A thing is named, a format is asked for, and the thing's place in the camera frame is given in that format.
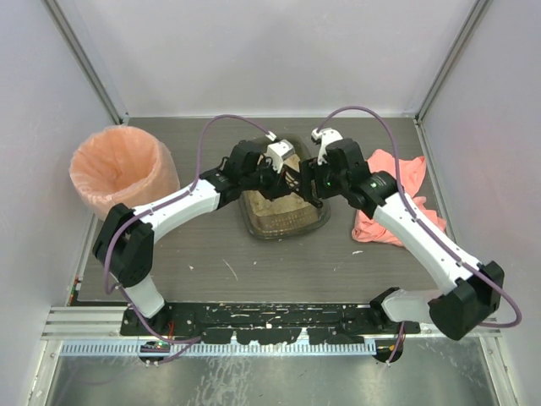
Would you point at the cat litter sand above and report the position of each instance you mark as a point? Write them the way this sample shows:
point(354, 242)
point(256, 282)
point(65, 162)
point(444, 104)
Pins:
point(258, 206)

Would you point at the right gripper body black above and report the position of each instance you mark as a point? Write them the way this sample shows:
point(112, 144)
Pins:
point(307, 179)

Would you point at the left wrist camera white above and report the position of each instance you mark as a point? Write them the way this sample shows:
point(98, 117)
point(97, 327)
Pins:
point(279, 152)

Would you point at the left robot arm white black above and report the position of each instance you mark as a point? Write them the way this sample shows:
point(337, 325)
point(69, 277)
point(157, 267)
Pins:
point(125, 244)

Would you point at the black litter scoop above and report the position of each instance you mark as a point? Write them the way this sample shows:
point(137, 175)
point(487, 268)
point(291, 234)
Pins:
point(296, 182)

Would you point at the bin with orange bag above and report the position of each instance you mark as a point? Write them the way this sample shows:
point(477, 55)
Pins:
point(122, 164)

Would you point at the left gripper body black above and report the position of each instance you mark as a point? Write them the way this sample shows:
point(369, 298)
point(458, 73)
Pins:
point(272, 182)

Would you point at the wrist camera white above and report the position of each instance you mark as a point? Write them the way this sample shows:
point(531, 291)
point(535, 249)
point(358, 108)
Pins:
point(279, 152)
point(323, 138)

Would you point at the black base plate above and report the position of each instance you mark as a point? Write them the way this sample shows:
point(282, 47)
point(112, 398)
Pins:
point(268, 323)

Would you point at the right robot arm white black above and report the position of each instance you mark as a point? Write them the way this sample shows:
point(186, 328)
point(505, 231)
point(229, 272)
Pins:
point(468, 291)

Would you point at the grey litter box tray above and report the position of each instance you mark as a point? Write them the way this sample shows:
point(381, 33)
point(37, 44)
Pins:
point(280, 218)

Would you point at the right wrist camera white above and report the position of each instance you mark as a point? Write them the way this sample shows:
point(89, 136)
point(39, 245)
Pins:
point(323, 138)

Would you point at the grey cable duct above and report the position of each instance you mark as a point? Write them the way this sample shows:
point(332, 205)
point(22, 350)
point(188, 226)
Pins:
point(148, 349)

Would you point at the pink cloth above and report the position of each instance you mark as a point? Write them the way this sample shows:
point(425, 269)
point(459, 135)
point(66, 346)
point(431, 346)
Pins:
point(413, 172)

